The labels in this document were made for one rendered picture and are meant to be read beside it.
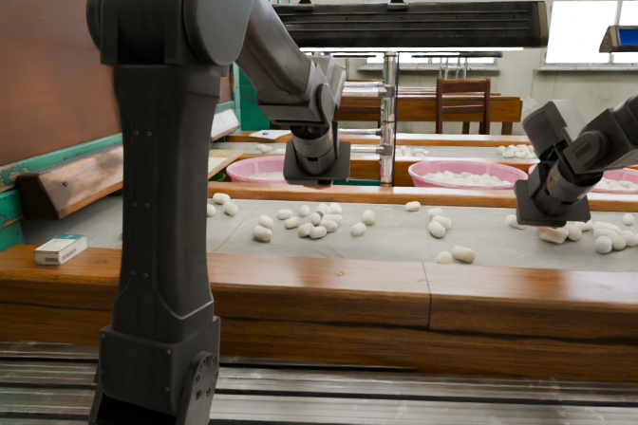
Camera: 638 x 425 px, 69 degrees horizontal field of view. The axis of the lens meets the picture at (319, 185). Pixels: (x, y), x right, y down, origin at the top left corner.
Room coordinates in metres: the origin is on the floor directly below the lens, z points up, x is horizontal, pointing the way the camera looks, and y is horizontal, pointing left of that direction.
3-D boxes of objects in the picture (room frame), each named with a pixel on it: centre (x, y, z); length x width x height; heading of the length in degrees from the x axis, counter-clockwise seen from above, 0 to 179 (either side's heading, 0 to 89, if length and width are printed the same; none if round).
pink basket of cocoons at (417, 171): (1.06, -0.35, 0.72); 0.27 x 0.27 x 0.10
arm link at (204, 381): (0.31, 0.13, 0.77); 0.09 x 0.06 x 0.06; 70
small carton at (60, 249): (0.58, 0.35, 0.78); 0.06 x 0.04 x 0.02; 174
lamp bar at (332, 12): (0.81, -0.05, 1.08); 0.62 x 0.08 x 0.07; 84
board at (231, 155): (1.13, 0.31, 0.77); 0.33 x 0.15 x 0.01; 174
